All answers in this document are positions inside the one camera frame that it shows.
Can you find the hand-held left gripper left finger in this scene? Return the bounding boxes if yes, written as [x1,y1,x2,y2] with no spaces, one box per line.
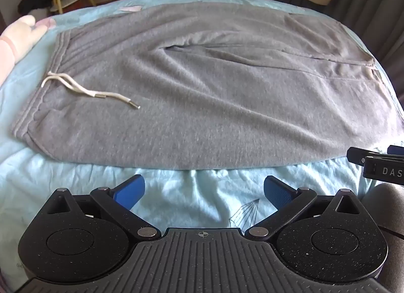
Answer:
[44,174,162,243]

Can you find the person's grey clothed leg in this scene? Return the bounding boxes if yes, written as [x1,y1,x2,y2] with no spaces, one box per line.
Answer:
[362,182,404,293]

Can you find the light blue printed bed sheet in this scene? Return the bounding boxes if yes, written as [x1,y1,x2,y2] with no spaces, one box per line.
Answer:
[0,0,404,282]

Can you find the grey curtain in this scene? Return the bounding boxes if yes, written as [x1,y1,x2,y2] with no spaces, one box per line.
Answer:
[325,0,404,71]

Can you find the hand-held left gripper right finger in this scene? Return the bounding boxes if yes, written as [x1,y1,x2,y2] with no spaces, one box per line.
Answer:
[247,175,364,240]

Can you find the grey pants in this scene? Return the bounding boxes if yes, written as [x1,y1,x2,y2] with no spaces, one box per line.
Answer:
[9,3,404,172]

